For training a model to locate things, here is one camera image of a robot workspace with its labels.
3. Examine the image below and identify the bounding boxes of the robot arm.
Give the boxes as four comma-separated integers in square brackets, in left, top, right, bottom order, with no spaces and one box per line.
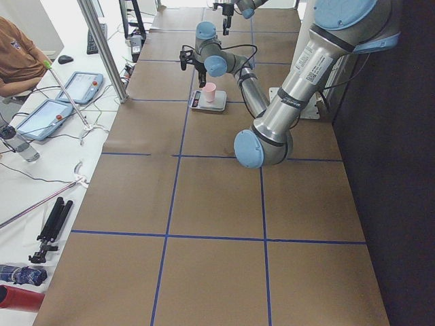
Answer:
[180,1,402,168]
[213,0,267,35]

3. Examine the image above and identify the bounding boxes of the red bottle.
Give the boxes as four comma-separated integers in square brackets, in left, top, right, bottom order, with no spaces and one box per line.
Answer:
[1,285,45,312]

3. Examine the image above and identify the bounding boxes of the clear water bottle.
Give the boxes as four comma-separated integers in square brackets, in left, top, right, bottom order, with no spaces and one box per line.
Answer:
[1,125,39,162]

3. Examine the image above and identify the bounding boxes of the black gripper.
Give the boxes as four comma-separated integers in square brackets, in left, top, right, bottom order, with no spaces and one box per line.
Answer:
[222,3,233,35]
[193,50,206,88]

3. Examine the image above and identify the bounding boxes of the person in brown shirt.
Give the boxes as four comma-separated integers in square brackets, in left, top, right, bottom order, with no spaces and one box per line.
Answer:
[1,17,52,97]

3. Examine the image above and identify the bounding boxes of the teach pendant near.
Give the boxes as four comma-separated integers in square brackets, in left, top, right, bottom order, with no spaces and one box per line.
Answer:
[16,99,73,141]

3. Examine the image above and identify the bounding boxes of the pink cup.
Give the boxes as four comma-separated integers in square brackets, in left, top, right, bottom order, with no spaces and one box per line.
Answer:
[202,82,217,103]

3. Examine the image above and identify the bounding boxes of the blue folded umbrella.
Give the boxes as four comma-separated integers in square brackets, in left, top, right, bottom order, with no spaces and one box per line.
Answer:
[1,264,48,286]

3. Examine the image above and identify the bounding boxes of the black computer mouse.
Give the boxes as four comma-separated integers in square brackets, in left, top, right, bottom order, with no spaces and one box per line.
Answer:
[58,55,73,65]

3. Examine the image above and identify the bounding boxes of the digital kitchen scale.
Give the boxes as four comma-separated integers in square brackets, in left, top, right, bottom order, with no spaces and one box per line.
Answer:
[189,89,228,113]

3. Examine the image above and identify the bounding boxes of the teach pendant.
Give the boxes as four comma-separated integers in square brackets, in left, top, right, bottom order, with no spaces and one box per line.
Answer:
[64,71,104,105]
[16,99,73,141]

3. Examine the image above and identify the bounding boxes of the teach pendant far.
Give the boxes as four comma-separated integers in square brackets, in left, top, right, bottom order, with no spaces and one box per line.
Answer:
[64,71,104,105]

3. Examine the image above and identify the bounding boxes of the black folded tripod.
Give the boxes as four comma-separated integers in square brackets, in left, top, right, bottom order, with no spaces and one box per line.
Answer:
[29,197,73,264]

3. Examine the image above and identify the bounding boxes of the silver rod green tip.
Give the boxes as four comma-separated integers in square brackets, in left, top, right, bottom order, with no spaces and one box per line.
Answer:
[43,60,90,130]

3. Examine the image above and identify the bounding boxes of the black keyboard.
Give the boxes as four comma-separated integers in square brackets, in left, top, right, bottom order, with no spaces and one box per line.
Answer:
[86,23,107,54]

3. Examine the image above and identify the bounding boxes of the aluminium frame post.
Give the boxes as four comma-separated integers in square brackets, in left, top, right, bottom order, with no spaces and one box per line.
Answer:
[77,0,128,103]

